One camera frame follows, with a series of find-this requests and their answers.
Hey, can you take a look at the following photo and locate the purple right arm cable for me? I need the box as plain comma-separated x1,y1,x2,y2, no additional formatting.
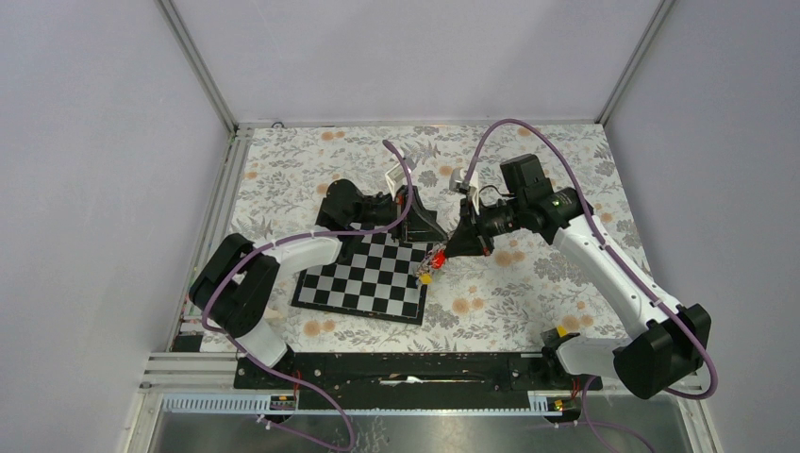
460,118,720,453

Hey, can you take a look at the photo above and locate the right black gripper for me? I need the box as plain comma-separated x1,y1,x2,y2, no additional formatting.
443,193,526,259

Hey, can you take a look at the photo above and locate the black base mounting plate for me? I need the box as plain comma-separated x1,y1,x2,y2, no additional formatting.
233,352,603,415

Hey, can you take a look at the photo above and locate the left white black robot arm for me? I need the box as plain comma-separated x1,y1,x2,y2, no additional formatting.
189,179,447,388

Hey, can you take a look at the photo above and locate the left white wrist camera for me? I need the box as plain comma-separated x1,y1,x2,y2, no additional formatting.
384,159,416,196

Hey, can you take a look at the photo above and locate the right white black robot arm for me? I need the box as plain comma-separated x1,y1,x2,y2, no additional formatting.
444,154,711,399

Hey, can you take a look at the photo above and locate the key organiser with rings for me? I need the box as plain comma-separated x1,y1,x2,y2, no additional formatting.
414,243,446,286

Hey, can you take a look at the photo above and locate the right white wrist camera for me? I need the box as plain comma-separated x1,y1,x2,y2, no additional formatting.
448,167,480,206

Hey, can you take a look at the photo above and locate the black white chessboard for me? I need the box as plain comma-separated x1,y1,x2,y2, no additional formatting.
291,233,432,326

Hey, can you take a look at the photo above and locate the key with red tag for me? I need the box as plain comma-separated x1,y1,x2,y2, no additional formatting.
430,250,446,269

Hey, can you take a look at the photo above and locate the floral patterned table mat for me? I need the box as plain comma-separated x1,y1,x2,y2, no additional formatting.
230,125,647,352

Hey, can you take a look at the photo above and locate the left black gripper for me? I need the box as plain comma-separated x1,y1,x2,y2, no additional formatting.
350,185,449,244

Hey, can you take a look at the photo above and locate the small white yellow block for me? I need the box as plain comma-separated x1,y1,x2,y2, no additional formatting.
262,308,284,324

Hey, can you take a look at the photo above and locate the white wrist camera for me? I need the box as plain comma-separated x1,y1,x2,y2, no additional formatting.
384,159,416,196
448,167,480,206

